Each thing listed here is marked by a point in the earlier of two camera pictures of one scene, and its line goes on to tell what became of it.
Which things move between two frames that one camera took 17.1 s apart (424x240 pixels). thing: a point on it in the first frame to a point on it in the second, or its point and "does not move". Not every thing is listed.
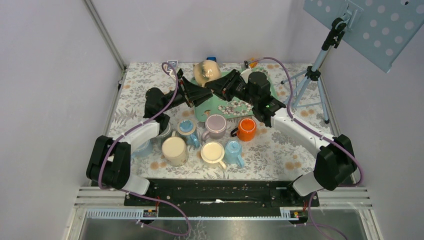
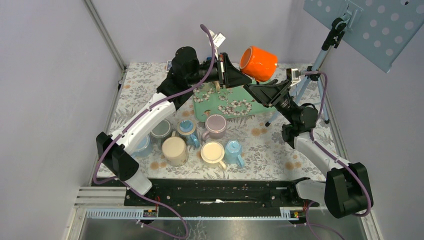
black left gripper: x=195 y=93 to x=229 y=75
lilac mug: x=215 y=127 does not move
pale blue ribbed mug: x=146 y=149 does not move
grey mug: x=163 y=136 does not move
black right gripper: x=222 y=86 to x=269 y=94
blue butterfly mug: x=186 y=128 does not move
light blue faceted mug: x=232 y=153 does not move
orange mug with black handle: x=246 y=130 to x=258 y=63
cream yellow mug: x=213 y=152 does not move
